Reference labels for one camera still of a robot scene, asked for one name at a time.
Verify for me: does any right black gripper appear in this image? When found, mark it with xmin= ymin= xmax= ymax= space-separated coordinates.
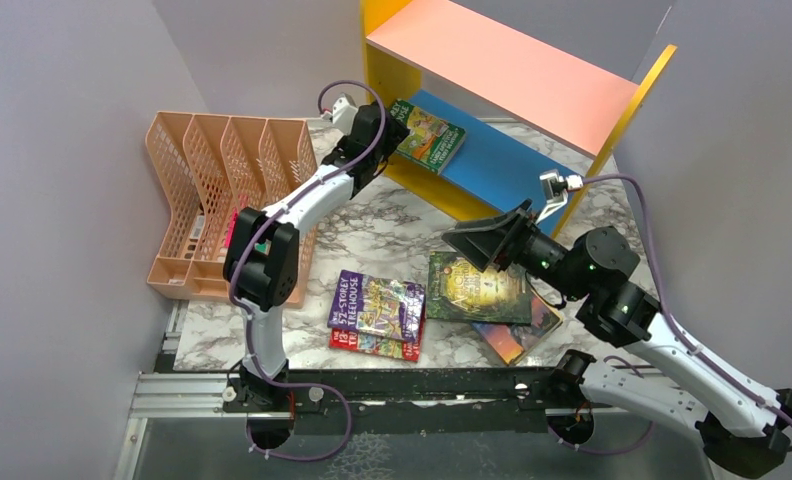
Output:
xmin=443 ymin=198 xmax=590 ymax=302

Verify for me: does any dark green Alice book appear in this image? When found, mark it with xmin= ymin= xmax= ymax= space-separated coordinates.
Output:
xmin=425 ymin=251 xmax=532 ymax=325

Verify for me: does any green 104-storey treehouse book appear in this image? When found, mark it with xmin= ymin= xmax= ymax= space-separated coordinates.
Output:
xmin=390 ymin=99 xmax=467 ymax=174

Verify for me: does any purple 52-storey treehouse book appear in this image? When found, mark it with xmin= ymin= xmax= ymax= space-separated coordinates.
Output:
xmin=327 ymin=270 xmax=426 ymax=343

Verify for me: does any red 13-storey treehouse book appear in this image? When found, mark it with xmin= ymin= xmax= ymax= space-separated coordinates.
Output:
xmin=327 ymin=317 xmax=425 ymax=363

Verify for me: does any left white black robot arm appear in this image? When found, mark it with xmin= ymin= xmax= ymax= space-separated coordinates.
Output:
xmin=223 ymin=102 xmax=409 ymax=411

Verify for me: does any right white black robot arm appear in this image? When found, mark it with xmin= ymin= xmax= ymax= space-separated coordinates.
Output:
xmin=443 ymin=203 xmax=792 ymax=479

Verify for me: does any Jane Eyre book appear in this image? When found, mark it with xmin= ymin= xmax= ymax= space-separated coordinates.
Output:
xmin=472 ymin=293 xmax=563 ymax=366

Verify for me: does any yellow pink blue bookshelf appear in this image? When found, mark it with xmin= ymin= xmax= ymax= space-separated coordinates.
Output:
xmin=360 ymin=1 xmax=675 ymax=220

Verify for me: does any pink marker in organizer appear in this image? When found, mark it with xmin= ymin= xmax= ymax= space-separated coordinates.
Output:
xmin=223 ymin=209 xmax=238 ymax=249

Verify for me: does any orange plastic file organizer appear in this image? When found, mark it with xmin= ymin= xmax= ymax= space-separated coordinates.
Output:
xmin=145 ymin=111 xmax=317 ymax=302

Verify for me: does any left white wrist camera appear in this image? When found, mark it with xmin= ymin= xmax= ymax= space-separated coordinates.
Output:
xmin=320 ymin=93 xmax=359 ymax=136

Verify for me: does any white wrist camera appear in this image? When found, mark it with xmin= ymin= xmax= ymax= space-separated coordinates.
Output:
xmin=320 ymin=93 xmax=359 ymax=136
xmin=536 ymin=170 xmax=584 ymax=224

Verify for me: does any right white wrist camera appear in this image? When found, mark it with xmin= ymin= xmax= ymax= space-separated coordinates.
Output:
xmin=536 ymin=170 xmax=584 ymax=224

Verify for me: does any black mounting rail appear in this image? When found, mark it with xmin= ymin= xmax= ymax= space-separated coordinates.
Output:
xmin=222 ymin=367 xmax=586 ymax=435

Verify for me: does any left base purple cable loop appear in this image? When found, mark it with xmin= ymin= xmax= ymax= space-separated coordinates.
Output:
xmin=240 ymin=311 xmax=354 ymax=464

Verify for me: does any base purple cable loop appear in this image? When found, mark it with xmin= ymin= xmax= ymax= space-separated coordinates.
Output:
xmin=240 ymin=311 xmax=354 ymax=464
xmin=545 ymin=356 xmax=656 ymax=457

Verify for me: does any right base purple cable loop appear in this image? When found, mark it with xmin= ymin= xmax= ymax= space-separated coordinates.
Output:
xmin=545 ymin=356 xmax=656 ymax=457

